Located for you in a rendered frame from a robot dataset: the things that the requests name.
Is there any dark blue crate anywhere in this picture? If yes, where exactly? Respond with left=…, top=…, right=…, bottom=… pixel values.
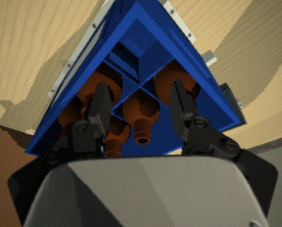
left=24, top=0, right=217, bottom=157

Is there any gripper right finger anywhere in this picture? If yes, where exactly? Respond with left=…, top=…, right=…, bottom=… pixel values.
left=168, top=79, right=278, bottom=218

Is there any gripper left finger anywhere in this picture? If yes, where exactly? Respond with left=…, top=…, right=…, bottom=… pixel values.
left=7, top=82, right=112, bottom=227

